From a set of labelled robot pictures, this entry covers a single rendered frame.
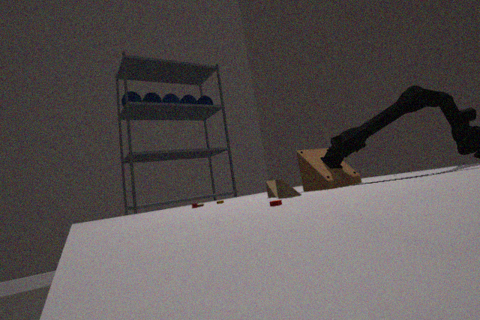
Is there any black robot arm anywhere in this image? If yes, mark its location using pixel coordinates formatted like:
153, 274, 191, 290
320, 85, 480, 169

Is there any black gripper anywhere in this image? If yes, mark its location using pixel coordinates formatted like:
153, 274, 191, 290
457, 107, 477, 155

